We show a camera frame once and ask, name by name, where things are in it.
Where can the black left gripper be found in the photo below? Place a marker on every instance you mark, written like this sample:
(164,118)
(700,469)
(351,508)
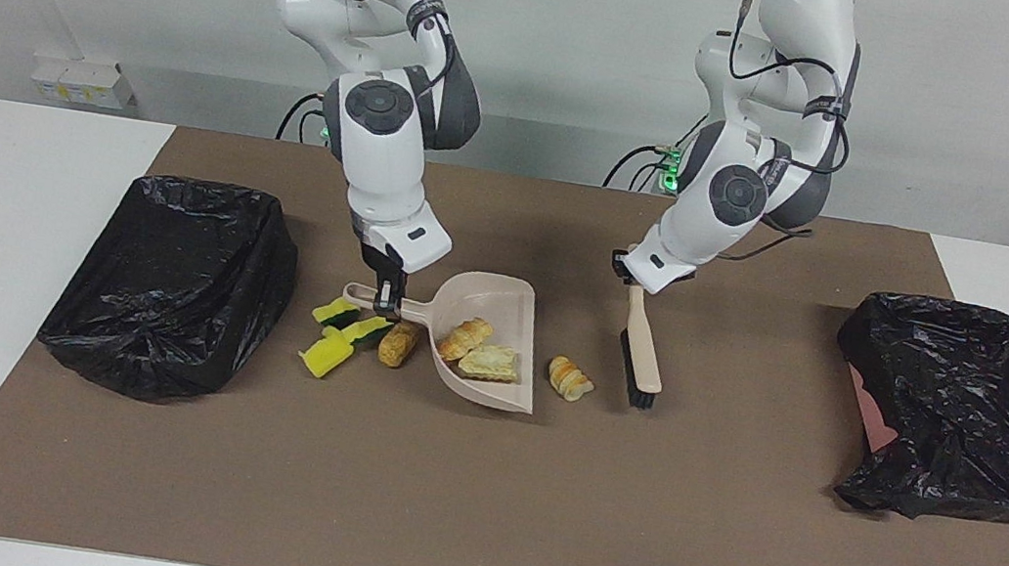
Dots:
(623,265)

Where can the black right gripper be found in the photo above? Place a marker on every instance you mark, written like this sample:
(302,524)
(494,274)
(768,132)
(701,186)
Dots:
(380,268)

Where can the yellow green sponge piece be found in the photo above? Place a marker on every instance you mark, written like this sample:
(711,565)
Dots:
(367,331)
(333,310)
(324,358)

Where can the brown round bun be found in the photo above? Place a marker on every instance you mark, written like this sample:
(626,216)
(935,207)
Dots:
(398,345)

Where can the striped croissant piece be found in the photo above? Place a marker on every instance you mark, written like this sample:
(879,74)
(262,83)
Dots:
(570,378)
(464,339)

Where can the beige hand brush black bristles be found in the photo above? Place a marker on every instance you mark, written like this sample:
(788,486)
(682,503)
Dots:
(646,362)

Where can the beige plastic dustpan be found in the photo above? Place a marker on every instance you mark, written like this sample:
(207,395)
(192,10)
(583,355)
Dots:
(502,298)

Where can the pale bread chunk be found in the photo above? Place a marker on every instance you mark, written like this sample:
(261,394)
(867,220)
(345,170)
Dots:
(490,364)

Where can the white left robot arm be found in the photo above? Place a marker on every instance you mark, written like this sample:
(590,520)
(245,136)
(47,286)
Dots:
(734,197)

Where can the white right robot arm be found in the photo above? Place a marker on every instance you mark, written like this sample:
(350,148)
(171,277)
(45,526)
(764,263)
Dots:
(379,157)

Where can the black bag lined pink bin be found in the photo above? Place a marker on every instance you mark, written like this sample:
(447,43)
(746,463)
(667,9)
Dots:
(960,416)

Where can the brown paper table mat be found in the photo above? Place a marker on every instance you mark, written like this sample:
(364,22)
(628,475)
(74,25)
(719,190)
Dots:
(530,524)

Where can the white wall socket box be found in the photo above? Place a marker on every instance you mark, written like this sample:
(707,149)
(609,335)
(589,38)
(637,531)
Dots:
(84,81)

